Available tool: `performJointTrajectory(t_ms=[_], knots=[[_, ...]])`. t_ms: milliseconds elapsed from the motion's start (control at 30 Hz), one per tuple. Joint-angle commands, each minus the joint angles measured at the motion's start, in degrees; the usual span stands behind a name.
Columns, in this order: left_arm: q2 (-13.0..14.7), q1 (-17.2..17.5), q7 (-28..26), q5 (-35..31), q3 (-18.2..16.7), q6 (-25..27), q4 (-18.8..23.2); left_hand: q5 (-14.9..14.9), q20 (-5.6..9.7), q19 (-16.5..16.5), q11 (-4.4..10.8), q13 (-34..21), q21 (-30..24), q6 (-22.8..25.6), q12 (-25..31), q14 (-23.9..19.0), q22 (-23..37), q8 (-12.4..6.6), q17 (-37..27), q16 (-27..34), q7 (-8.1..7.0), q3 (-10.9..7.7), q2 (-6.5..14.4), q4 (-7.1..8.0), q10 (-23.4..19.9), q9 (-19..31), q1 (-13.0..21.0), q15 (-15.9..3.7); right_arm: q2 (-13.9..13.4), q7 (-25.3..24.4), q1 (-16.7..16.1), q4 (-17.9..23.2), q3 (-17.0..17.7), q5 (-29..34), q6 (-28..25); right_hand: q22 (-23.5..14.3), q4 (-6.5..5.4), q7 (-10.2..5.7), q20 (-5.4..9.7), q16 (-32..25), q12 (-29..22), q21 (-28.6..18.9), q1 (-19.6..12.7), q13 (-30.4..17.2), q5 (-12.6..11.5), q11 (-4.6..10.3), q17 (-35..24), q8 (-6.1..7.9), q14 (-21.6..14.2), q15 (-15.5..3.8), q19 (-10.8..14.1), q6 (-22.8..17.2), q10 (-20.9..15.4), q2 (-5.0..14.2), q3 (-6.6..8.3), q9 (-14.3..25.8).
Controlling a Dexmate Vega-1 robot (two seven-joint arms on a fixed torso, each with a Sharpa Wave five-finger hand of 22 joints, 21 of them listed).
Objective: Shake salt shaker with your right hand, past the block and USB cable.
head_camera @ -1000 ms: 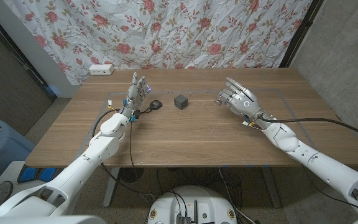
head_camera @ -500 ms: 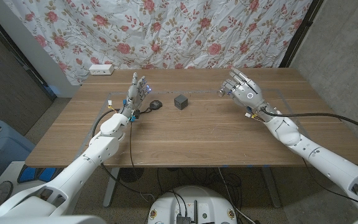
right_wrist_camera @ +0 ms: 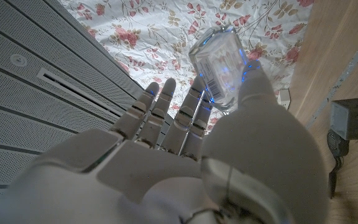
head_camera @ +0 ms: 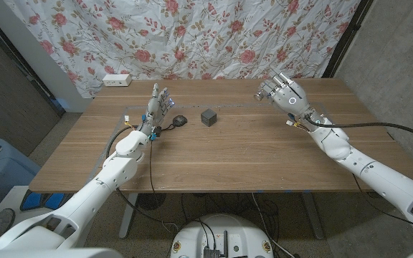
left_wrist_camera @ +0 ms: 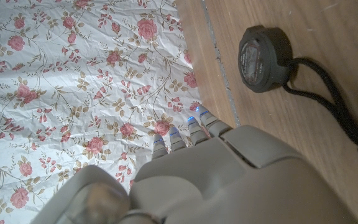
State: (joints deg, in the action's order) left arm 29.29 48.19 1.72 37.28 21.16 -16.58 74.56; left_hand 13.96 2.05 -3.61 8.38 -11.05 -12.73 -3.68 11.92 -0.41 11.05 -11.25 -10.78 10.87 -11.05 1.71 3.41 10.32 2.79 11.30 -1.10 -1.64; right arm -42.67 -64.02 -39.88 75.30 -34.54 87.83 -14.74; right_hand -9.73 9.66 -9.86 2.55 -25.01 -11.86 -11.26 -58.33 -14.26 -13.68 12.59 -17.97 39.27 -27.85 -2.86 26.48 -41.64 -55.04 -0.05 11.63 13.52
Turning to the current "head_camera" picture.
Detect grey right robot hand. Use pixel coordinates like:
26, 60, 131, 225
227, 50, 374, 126
253, 71, 317, 121

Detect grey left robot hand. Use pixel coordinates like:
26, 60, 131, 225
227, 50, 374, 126
138, 82, 175, 134

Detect dark grey block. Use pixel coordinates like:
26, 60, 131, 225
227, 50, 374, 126
200, 108, 218, 128

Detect white power strip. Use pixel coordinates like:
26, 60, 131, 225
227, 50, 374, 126
102, 73, 133, 87

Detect floral backdrop cloth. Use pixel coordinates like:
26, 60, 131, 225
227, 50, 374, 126
4, 0, 361, 100

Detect black backdrop pole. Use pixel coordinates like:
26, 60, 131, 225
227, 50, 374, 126
321, 0, 374, 79

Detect black round base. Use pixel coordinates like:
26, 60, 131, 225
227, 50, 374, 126
136, 193, 167, 211

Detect grey table leg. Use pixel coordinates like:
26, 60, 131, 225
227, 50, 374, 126
118, 192, 139, 240
301, 192, 325, 240

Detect white pillar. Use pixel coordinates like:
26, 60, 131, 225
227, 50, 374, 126
0, 0, 92, 114

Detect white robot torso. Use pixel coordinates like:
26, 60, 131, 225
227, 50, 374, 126
170, 214, 275, 258

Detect blue plastic bin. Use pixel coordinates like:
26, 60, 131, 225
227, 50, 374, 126
0, 138, 42, 209

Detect white board with blue pads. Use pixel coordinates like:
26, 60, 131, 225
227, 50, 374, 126
0, 185, 75, 234

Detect black retractable USB cable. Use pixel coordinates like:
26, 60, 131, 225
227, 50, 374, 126
155, 115, 189, 134

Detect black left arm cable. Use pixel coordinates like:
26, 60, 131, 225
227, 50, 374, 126
105, 124, 157, 219

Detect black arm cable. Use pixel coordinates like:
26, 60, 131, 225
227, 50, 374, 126
105, 124, 157, 219
305, 115, 413, 145

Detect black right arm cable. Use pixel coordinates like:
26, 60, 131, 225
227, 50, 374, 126
305, 115, 413, 145

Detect white floor cable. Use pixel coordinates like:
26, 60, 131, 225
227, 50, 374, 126
251, 193, 295, 258

